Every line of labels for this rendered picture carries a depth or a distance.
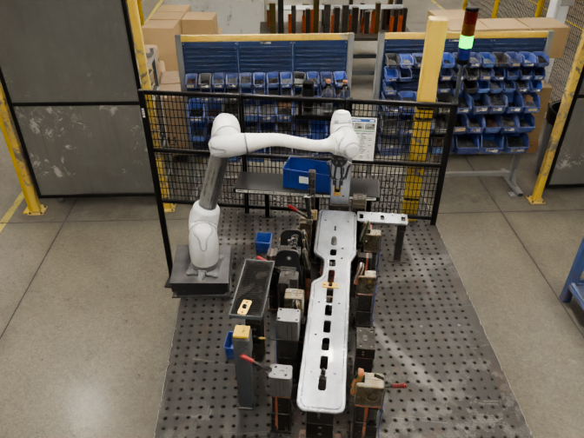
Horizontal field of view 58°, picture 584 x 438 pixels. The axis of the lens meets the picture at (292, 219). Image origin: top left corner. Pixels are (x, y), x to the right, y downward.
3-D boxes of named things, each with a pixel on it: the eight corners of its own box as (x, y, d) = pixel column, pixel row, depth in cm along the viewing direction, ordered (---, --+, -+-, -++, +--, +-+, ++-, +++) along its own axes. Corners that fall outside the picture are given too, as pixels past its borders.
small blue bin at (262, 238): (269, 255, 325) (269, 242, 320) (254, 253, 326) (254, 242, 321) (272, 244, 334) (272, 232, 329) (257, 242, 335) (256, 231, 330)
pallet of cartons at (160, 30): (215, 112, 679) (208, 28, 620) (153, 111, 680) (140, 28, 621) (226, 79, 778) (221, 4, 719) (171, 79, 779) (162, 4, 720)
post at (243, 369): (254, 410, 234) (249, 341, 209) (236, 408, 235) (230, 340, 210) (256, 396, 240) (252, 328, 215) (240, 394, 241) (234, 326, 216)
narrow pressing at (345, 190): (348, 205, 316) (352, 154, 297) (329, 203, 317) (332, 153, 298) (348, 204, 317) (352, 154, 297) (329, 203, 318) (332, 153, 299)
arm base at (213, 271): (183, 280, 289) (182, 273, 286) (193, 254, 306) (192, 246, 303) (216, 283, 288) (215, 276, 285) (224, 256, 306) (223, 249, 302)
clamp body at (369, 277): (374, 330, 273) (380, 280, 254) (349, 328, 275) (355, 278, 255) (373, 318, 281) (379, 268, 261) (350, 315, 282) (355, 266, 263)
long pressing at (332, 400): (351, 415, 199) (352, 413, 198) (292, 409, 201) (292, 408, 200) (356, 212, 312) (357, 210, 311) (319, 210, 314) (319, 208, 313)
